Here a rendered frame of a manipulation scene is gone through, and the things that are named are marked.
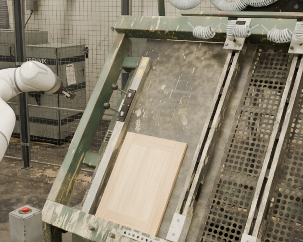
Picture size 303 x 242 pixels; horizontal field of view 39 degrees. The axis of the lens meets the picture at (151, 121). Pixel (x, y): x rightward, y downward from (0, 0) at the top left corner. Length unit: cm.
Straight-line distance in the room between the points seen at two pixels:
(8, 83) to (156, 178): 89
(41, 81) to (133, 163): 80
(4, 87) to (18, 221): 80
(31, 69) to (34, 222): 91
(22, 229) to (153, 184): 69
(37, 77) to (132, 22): 111
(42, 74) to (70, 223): 94
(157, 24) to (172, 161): 84
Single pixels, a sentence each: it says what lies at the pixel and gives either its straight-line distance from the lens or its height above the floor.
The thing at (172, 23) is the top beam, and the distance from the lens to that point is 253.
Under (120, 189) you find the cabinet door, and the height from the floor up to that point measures 103.
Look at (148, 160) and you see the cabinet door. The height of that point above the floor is 118.
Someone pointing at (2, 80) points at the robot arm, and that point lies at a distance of 177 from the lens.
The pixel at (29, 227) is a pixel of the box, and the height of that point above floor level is 87.
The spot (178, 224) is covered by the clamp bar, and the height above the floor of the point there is 99.
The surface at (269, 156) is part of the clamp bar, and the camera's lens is 198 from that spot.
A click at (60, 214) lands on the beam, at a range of 241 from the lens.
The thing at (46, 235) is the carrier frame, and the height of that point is 71.
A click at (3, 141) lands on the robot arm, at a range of 136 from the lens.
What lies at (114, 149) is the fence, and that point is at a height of 120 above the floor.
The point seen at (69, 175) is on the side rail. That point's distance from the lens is 251.
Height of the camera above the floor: 192
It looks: 14 degrees down
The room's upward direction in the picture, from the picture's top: 1 degrees clockwise
